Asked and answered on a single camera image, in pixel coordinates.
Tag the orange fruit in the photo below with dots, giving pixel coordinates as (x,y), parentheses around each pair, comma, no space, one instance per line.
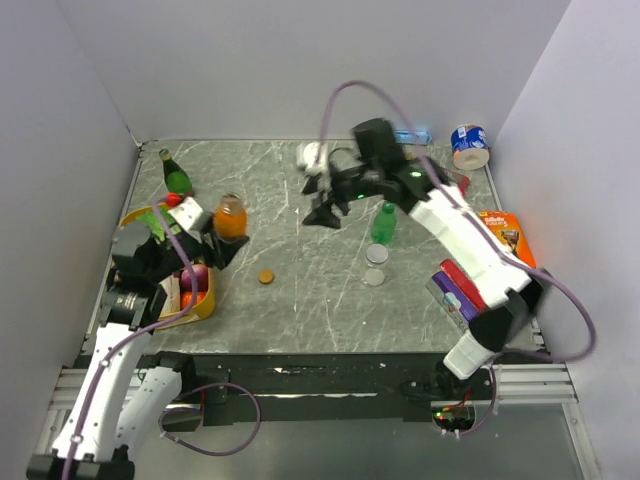
(188,298)

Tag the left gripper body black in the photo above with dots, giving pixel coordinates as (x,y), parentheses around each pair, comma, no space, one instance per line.
(175,253)

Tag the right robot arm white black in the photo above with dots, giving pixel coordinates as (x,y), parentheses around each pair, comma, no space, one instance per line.
(422,191)

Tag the yellow plastic basket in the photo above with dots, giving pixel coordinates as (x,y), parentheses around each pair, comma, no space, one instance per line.
(203,309)

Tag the purple chocolate bar box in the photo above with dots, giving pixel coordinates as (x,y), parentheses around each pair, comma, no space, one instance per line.
(453,301)

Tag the dark green glass bottle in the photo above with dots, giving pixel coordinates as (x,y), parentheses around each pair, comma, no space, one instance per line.
(176,179)

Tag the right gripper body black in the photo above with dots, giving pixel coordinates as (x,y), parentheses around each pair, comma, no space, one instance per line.
(355,184)

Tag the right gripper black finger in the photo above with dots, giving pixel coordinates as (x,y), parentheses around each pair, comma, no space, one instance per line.
(314,185)
(321,213)

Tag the green plastic bottle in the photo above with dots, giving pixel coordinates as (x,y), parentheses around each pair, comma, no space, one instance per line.
(384,224)

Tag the aluminium frame rail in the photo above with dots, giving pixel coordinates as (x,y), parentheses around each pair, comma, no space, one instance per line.
(534,384)

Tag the toilet paper roll blue wrap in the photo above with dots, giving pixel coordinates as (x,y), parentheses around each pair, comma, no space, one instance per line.
(470,149)

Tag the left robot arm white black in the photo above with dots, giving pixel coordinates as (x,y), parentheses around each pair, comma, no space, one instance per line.
(107,424)

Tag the orange bottle cap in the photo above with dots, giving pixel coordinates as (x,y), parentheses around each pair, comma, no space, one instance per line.
(266,276)

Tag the pink round fruit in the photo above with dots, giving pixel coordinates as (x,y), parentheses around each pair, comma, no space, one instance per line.
(200,273)

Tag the red snack bag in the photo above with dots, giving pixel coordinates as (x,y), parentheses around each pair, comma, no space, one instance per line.
(460,180)

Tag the orange juice bottle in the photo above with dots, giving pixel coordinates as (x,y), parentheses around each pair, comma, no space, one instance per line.
(230,218)

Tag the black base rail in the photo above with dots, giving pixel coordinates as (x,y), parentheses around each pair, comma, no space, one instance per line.
(312,387)

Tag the red flat box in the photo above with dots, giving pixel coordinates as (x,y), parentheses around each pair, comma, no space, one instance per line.
(463,283)

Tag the blue tissue pack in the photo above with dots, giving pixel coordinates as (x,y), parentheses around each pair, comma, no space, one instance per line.
(406,137)

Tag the orange razor package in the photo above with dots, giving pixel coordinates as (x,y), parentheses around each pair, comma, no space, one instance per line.
(506,227)

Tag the green lettuce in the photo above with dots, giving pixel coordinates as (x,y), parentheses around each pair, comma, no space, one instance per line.
(150,219)

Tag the clear plastic lid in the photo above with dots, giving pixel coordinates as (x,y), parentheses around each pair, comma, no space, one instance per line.
(374,277)

